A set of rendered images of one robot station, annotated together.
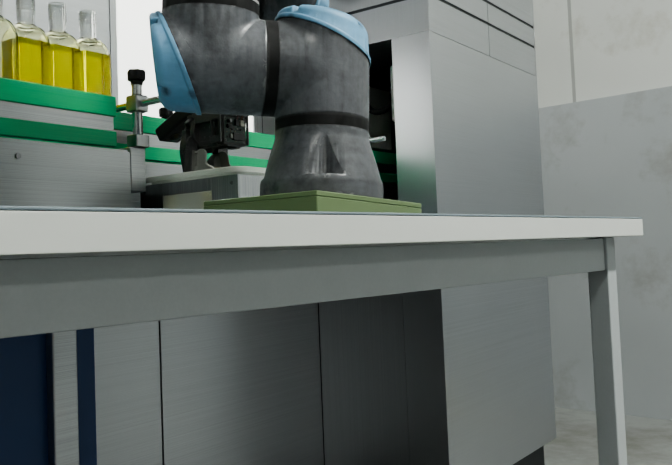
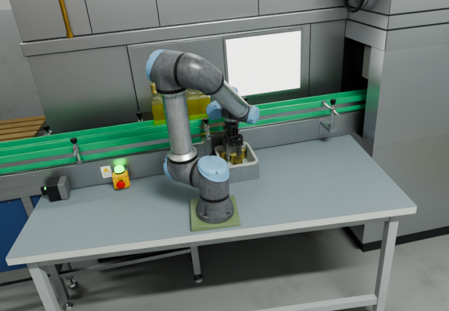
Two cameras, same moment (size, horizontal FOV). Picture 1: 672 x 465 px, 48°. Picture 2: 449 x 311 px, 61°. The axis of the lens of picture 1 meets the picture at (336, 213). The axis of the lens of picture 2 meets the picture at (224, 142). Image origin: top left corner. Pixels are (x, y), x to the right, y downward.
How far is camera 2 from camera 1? 134 cm
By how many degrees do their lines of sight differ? 52
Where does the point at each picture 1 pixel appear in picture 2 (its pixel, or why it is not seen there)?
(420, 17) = (382, 42)
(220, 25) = (176, 169)
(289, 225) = (177, 239)
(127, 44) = (233, 69)
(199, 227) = (148, 243)
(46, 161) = not seen: hidden behind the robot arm
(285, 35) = (194, 174)
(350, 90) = (212, 193)
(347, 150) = (210, 210)
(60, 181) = not seen: hidden behind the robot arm
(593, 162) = not seen: outside the picture
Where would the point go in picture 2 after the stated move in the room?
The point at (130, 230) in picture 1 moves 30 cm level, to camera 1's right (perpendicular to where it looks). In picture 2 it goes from (130, 246) to (183, 285)
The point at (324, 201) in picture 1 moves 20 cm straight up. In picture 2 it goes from (194, 229) to (188, 185)
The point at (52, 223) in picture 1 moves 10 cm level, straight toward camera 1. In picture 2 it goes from (112, 247) to (95, 266)
